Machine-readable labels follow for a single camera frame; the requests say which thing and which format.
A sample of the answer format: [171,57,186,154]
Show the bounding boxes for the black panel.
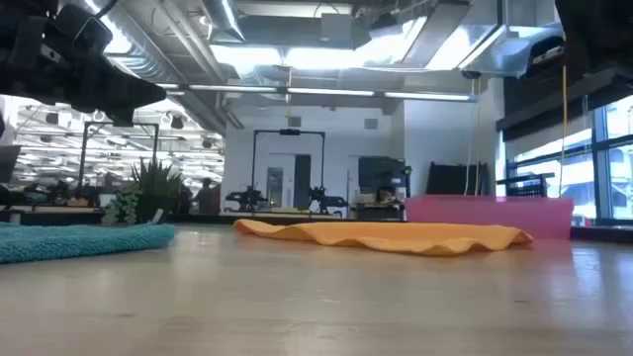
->
[424,161,490,197]

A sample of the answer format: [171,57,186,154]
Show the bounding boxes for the teal microfiber towel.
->
[0,222,176,265]

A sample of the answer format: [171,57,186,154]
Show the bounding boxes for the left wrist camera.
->
[52,3,115,53]

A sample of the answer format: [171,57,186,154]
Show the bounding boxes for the long ceiling light strip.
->
[157,82,480,104]

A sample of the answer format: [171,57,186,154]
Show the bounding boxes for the black window frame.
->
[503,93,633,228]

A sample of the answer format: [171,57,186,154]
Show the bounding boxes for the green potted plant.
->
[101,156,188,226]

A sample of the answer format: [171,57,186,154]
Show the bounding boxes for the silver air duct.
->
[457,22,568,80]

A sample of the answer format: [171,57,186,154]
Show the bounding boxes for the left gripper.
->
[0,19,168,128]

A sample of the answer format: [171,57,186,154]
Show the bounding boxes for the black cabinet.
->
[357,155,413,222]

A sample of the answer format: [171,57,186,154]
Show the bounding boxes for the pink plastic basket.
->
[405,194,576,241]

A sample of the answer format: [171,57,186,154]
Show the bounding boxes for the orange microfiber towel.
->
[233,219,535,257]

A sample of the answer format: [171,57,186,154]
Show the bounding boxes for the person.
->
[192,177,223,215]

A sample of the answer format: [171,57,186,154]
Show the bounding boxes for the black gantry frame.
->
[77,120,160,199]
[250,128,326,215]

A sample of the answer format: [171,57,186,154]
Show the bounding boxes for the black crate cart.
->
[496,171,557,199]

